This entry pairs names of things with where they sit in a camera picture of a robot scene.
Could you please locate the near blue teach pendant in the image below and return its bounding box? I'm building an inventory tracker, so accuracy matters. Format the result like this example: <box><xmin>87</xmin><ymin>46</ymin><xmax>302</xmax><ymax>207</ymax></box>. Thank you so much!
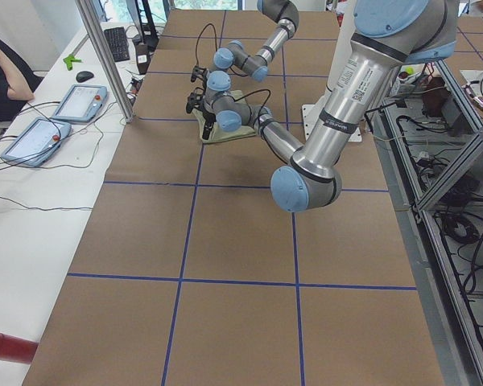
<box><xmin>0</xmin><ymin>117</ymin><xmax>72</xmax><ymax>167</ymax></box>

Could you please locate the blue teach pendant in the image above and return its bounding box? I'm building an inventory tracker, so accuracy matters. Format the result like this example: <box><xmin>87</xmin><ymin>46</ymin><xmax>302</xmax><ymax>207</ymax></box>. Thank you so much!
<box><xmin>52</xmin><ymin>84</ymin><xmax>108</xmax><ymax>124</ymax></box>
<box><xmin>0</xmin><ymin>117</ymin><xmax>72</xmax><ymax>167</ymax></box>

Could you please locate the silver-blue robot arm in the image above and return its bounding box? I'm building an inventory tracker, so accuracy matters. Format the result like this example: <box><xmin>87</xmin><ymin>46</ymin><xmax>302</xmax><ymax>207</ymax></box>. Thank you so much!
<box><xmin>198</xmin><ymin>1</ymin><xmax>458</xmax><ymax>212</ymax></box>
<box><xmin>208</xmin><ymin>1</ymin><xmax>299</xmax><ymax>82</ymax></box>

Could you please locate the aluminium frame post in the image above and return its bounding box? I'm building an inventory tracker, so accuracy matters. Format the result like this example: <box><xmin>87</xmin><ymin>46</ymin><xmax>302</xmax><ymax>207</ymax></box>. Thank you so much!
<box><xmin>75</xmin><ymin>0</ymin><xmax>134</xmax><ymax>123</ymax></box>

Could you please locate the olive green long-sleeve shirt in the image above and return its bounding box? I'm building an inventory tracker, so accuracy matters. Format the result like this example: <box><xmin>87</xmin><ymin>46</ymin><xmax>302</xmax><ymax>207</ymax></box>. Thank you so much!
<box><xmin>192</xmin><ymin>88</ymin><xmax>256</xmax><ymax>144</ymax></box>

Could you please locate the green plastic tool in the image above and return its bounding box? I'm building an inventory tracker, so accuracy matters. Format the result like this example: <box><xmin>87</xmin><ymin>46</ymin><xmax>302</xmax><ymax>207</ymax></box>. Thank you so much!
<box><xmin>63</xmin><ymin>54</ymin><xmax>82</xmax><ymax>71</ymax></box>

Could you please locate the far blue teach pendant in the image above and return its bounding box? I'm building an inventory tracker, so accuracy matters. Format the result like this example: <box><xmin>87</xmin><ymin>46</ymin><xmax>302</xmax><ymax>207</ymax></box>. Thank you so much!
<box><xmin>52</xmin><ymin>84</ymin><xmax>108</xmax><ymax>124</ymax></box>

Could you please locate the black box with label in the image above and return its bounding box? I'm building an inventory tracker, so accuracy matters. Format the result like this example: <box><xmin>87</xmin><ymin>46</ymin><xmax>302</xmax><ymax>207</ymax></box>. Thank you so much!
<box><xmin>135</xmin><ymin>43</ymin><xmax>151</xmax><ymax>75</ymax></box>

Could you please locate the black computer mouse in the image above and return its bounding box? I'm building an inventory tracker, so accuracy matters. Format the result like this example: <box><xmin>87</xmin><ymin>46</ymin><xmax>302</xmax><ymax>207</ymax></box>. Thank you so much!
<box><xmin>76</xmin><ymin>71</ymin><xmax>94</xmax><ymax>83</ymax></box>

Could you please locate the black keyboard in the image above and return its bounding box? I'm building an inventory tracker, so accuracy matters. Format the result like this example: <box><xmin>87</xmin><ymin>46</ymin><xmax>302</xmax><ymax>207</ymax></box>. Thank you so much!
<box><xmin>103</xmin><ymin>27</ymin><xmax>130</xmax><ymax>62</ymax></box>

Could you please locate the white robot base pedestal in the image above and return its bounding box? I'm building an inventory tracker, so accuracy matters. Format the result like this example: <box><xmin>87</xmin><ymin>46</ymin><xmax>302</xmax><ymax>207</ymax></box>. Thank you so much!
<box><xmin>302</xmin><ymin>0</ymin><xmax>357</xmax><ymax>139</ymax></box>

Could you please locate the red cylinder bottle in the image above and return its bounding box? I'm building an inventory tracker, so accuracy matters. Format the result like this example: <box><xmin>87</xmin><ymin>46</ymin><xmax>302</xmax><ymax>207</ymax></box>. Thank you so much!
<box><xmin>0</xmin><ymin>332</ymin><xmax>39</xmax><ymax>364</ymax></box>

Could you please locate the seated person in black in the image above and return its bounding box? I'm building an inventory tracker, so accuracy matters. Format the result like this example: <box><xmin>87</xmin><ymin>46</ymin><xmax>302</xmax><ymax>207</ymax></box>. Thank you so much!
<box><xmin>0</xmin><ymin>40</ymin><xmax>42</xmax><ymax>121</ymax></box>

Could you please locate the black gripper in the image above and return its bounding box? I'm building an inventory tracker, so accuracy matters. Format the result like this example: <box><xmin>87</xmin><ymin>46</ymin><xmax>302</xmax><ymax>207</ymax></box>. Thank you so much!
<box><xmin>202</xmin><ymin>105</ymin><xmax>216</xmax><ymax>140</ymax></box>

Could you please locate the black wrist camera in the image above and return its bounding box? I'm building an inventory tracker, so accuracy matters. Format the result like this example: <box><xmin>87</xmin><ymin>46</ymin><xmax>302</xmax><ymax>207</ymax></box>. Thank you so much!
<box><xmin>190</xmin><ymin>65</ymin><xmax>209</xmax><ymax>83</ymax></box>
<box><xmin>185</xmin><ymin>92</ymin><xmax>204</xmax><ymax>114</ymax></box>

